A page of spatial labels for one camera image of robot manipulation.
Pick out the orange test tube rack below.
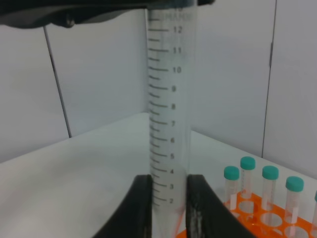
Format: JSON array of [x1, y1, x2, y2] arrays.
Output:
[[179, 192, 317, 238]]

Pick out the rack tube second row left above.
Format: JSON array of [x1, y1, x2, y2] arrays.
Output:
[[224, 166, 240, 210]]

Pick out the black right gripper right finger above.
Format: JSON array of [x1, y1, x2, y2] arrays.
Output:
[[186, 175, 254, 238]]

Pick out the rack tube far left rear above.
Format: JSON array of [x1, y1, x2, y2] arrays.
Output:
[[240, 156, 256, 199]]

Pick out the green-capped test tube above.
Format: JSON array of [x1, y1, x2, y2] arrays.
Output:
[[147, 0, 198, 238]]

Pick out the rack tube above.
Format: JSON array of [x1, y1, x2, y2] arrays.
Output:
[[312, 191, 317, 226], [284, 176, 304, 224], [261, 166, 279, 211], [240, 156, 256, 199]]

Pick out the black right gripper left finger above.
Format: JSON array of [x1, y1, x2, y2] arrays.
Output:
[[94, 175, 153, 238]]

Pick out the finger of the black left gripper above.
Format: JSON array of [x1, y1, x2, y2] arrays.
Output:
[[0, 0, 214, 29]]

